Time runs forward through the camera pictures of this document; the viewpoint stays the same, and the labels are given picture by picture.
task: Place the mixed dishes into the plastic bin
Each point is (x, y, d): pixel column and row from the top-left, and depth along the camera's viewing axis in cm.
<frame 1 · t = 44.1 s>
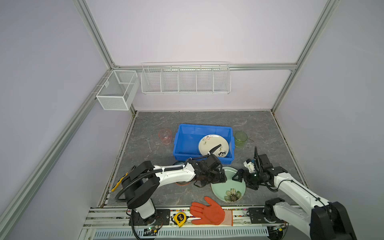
left hand: (220, 183, 79), fingers open
right hand: (239, 182, 83), fingers open
blue plastic bin: (187, 137, 106), on the table
cream floral plate: (208, 143, 101), point 2 cm above the table
mint green flower plate: (232, 191, 83), on the table
pink transparent cup: (165, 135, 104), point 4 cm above the table
green transparent cup: (240, 138, 103), point 3 cm above the table

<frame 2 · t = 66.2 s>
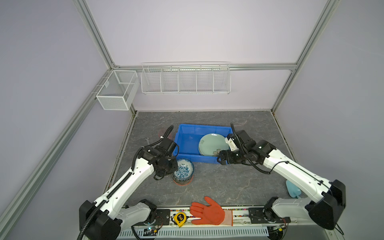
left hand: (174, 172, 75), fingers closed
right hand: (224, 160, 77), fingers open
mint green flower plate: (210, 144, 99), point 3 cm above the table
blue patterned bowl: (184, 173, 81), point 9 cm above the table
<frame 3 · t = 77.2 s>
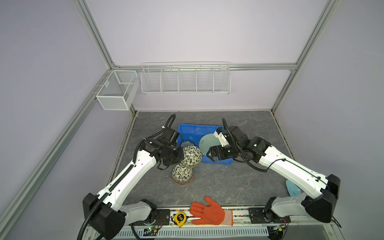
left hand: (182, 161, 74), fingers closed
right hand: (213, 154, 73), fingers open
black floral bowl: (192, 156, 80), point 16 cm above the table
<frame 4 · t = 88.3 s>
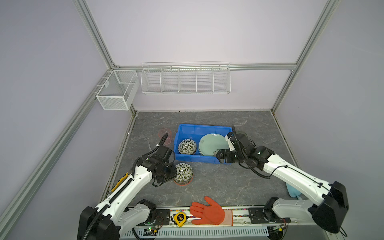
left hand: (175, 178, 77), fingers open
right hand: (223, 155, 79), fingers open
black floral bowl: (187, 146, 98), point 4 cm above the table
